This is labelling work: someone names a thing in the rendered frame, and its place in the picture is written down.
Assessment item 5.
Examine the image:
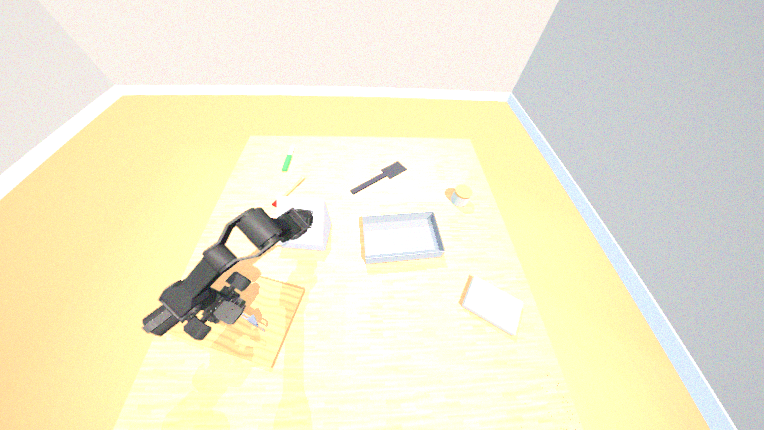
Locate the light brown wooden board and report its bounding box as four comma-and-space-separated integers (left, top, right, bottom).
169, 269, 305, 368

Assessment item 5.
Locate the white cylinder with orange top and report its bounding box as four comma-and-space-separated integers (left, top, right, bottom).
451, 184, 472, 207

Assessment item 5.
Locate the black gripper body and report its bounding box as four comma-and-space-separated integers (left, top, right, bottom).
183, 271, 251, 341

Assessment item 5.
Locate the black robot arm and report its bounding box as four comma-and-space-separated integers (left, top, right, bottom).
142, 207, 313, 337

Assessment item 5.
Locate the grey rectangular roasting tin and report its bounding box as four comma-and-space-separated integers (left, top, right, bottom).
362, 211, 446, 264

